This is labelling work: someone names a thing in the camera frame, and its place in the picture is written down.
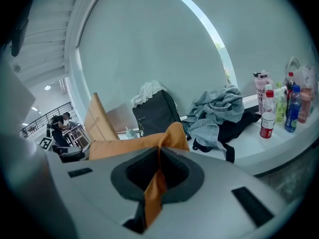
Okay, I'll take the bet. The light wooden table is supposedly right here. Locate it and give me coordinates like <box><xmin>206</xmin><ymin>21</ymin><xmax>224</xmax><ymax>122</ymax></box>
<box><xmin>63</xmin><ymin>124</ymin><xmax>91</xmax><ymax>148</ymax></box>

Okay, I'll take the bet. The blue drink bottle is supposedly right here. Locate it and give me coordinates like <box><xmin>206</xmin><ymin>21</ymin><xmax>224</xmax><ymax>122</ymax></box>
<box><xmin>284</xmin><ymin>84</ymin><xmax>303</xmax><ymax>133</ymax></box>

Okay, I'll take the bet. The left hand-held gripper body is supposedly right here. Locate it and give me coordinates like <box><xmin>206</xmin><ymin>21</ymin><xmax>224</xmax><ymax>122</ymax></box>
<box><xmin>39</xmin><ymin>137</ymin><xmax>86</xmax><ymax>164</ymax></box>

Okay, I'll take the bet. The white cloth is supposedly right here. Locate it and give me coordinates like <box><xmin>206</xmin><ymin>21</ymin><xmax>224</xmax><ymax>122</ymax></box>
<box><xmin>130</xmin><ymin>80</ymin><xmax>168</xmax><ymax>108</ymax></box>

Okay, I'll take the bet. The black bag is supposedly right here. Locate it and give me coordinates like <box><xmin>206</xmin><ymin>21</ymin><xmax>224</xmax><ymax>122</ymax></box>
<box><xmin>191</xmin><ymin>110</ymin><xmax>263</xmax><ymax>164</ymax></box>

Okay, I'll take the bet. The dark grey backpack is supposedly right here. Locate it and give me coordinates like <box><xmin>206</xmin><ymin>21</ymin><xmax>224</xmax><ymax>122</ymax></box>
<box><xmin>132</xmin><ymin>89</ymin><xmax>184</xmax><ymax>138</ymax></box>

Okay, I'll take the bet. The salmon pink tumbler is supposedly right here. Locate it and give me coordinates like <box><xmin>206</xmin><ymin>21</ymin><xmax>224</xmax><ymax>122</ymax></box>
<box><xmin>297</xmin><ymin>87</ymin><xmax>314</xmax><ymax>124</ymax></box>

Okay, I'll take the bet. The dark soda bottle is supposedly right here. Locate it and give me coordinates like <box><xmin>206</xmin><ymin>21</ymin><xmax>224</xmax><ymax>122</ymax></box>
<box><xmin>286</xmin><ymin>71</ymin><xmax>297</xmax><ymax>117</ymax></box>

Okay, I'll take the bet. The tan wooden board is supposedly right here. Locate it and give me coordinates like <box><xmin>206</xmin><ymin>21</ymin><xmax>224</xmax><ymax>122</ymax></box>
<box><xmin>84</xmin><ymin>92</ymin><xmax>121</xmax><ymax>143</ymax></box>

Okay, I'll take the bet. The pink water bottle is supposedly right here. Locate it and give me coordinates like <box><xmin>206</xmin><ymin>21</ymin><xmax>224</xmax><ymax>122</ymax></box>
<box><xmin>252</xmin><ymin>70</ymin><xmax>274</xmax><ymax>116</ymax></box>

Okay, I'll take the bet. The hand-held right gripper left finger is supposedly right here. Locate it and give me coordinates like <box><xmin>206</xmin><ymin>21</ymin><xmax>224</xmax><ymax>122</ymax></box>
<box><xmin>111</xmin><ymin>147</ymin><xmax>160</xmax><ymax>201</ymax></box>

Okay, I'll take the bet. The white tote bag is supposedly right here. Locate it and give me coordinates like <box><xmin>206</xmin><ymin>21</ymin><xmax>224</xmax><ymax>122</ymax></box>
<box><xmin>285</xmin><ymin>56</ymin><xmax>319</xmax><ymax>110</ymax></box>

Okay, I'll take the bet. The clear bottle with red cap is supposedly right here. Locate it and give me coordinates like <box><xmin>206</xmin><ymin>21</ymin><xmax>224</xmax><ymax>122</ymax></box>
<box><xmin>259</xmin><ymin>90</ymin><xmax>277</xmax><ymax>140</ymax></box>

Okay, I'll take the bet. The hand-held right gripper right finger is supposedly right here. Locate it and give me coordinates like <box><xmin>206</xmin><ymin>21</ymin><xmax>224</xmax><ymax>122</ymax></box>
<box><xmin>159</xmin><ymin>147</ymin><xmax>205</xmax><ymax>204</ymax></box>

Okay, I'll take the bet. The green drink bottle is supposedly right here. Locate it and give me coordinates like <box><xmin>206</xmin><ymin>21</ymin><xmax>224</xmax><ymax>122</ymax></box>
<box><xmin>274</xmin><ymin>81</ymin><xmax>287</xmax><ymax>123</ymax></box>

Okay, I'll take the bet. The black metal railing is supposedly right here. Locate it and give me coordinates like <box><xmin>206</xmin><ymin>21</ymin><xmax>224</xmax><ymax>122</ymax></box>
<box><xmin>20</xmin><ymin>101</ymin><xmax>75</xmax><ymax>135</ymax></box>

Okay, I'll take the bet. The light blue denim jacket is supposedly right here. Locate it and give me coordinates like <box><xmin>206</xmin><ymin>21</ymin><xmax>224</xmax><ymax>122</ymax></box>
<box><xmin>182</xmin><ymin>84</ymin><xmax>246</xmax><ymax>152</ymax></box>

